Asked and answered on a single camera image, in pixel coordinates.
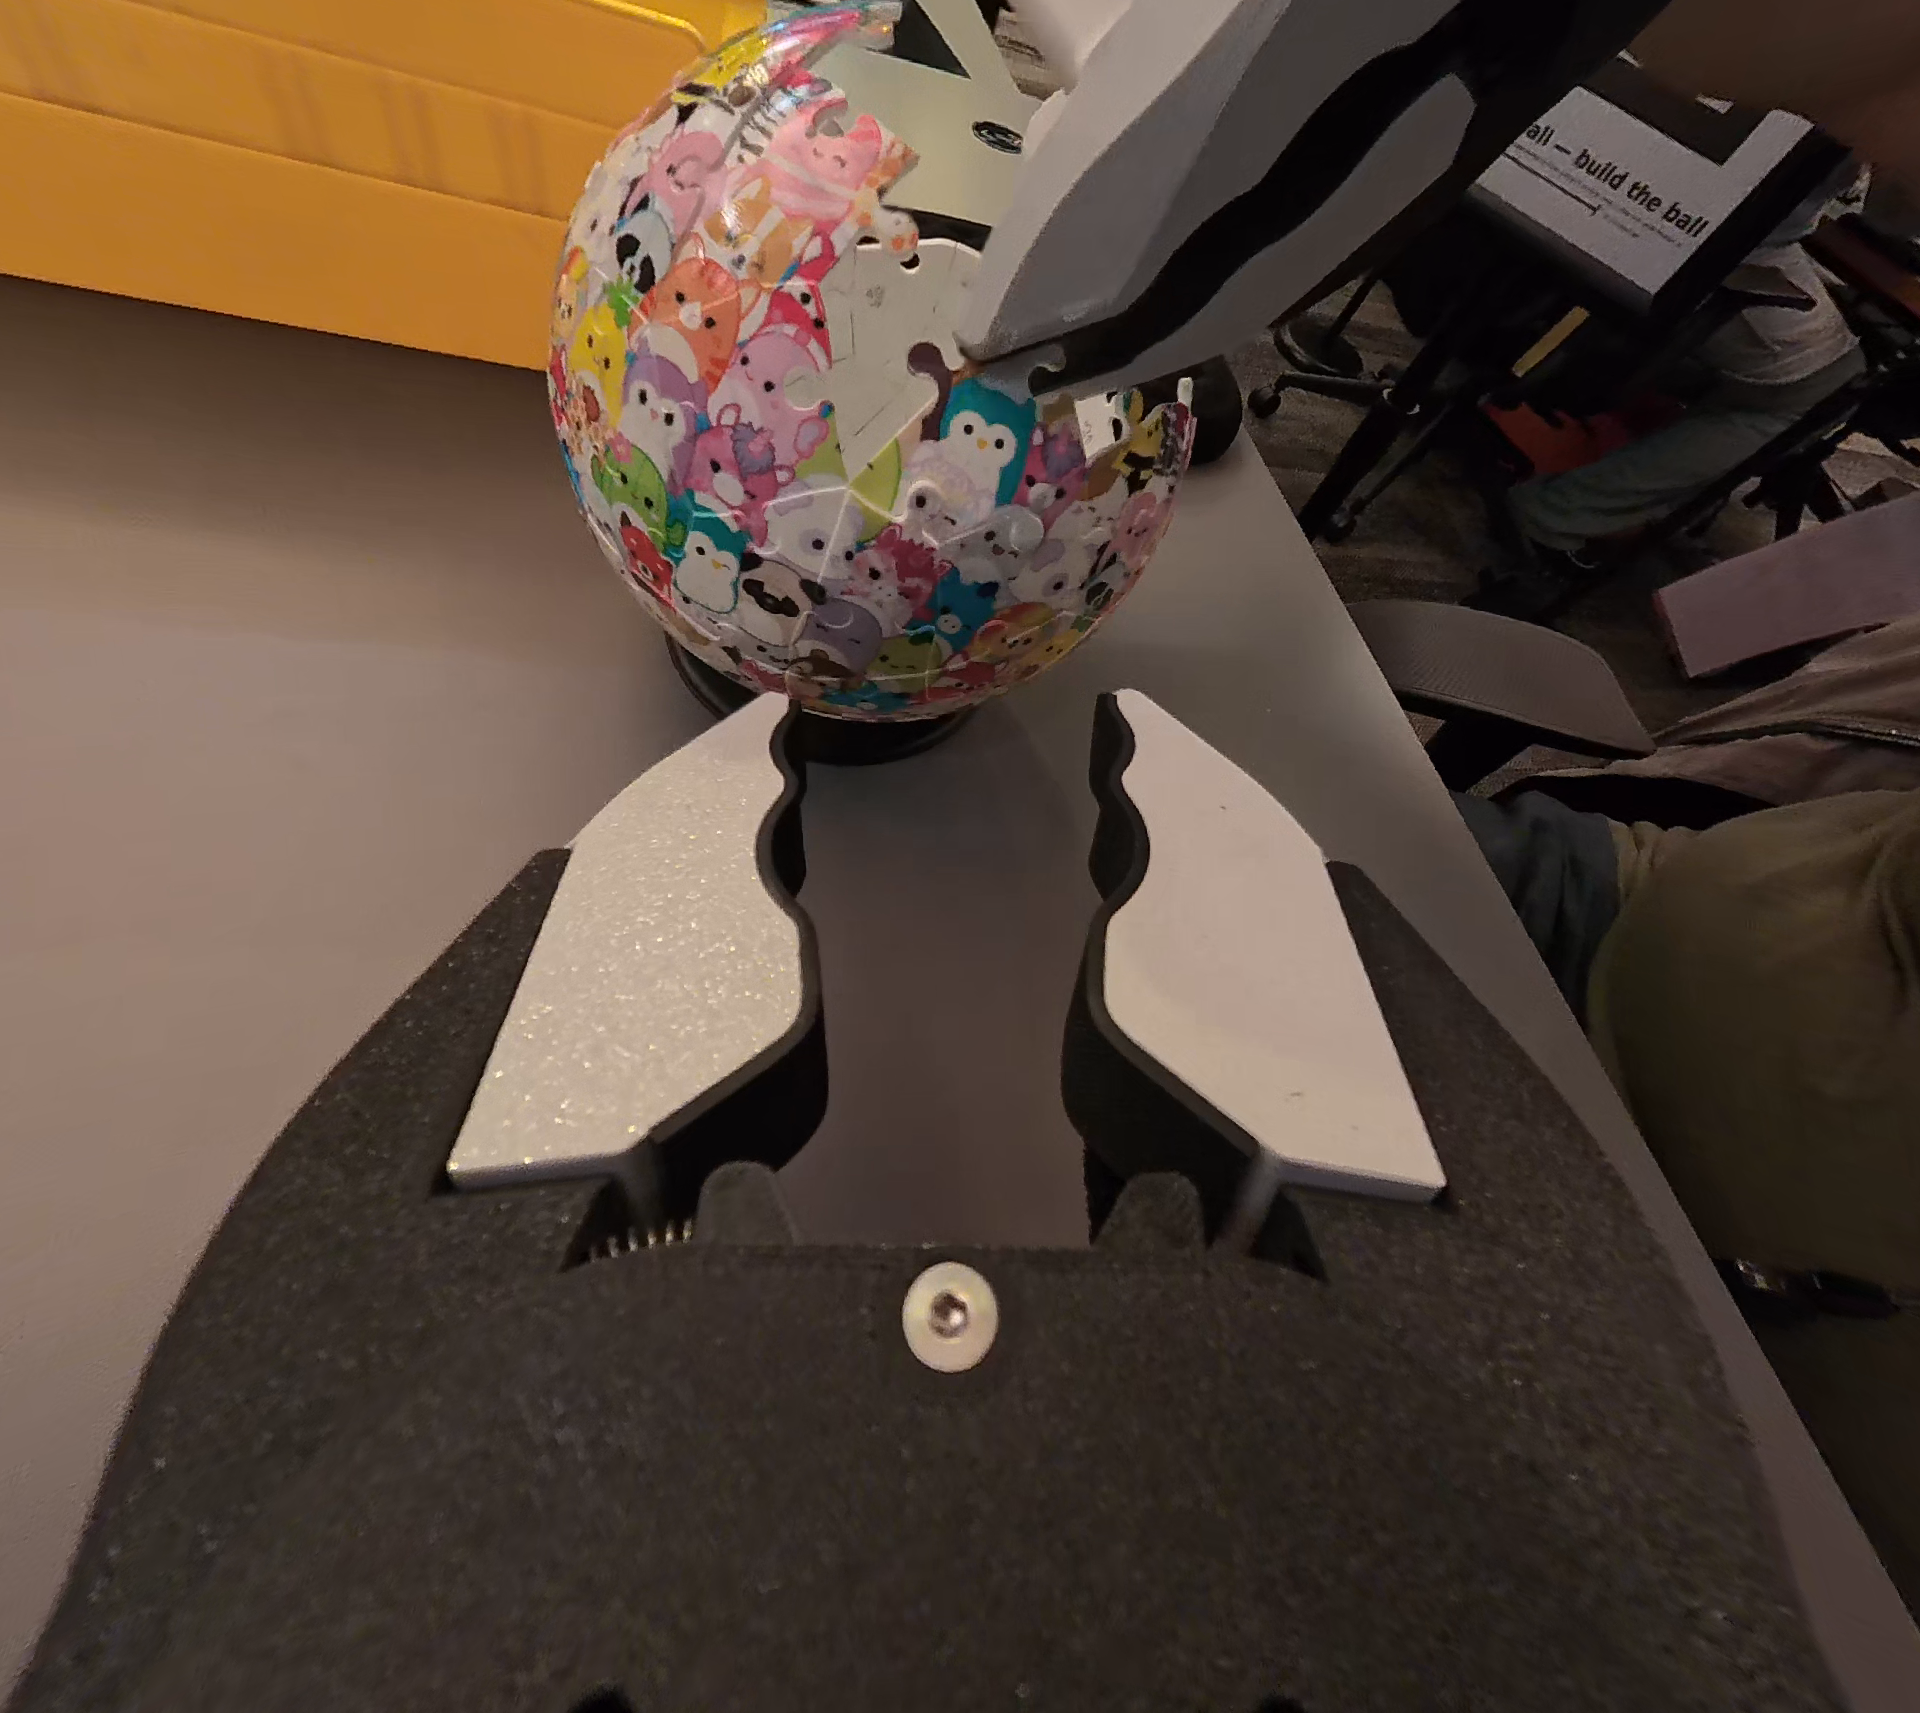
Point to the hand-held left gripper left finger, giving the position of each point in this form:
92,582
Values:
644,992

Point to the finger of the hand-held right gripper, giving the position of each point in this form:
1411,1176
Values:
1171,122
1351,212

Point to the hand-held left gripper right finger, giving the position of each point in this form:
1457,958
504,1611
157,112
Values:
1260,992

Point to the colourful puzzle ball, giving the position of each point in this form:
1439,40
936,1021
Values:
721,468

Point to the yellow plastic bin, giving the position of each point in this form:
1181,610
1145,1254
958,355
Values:
301,93

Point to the black ball stand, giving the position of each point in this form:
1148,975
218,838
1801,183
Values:
871,735

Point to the black chair base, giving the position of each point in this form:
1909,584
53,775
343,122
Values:
1320,357

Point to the dark flat plate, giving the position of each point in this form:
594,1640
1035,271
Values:
922,40

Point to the black framed tag sign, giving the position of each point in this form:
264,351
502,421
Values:
1620,199

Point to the orange red cloth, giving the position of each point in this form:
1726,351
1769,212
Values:
1545,430

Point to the grey chair armrest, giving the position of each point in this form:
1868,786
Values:
1501,679

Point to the person's olive shirt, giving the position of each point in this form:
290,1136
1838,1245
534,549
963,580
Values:
1771,1023

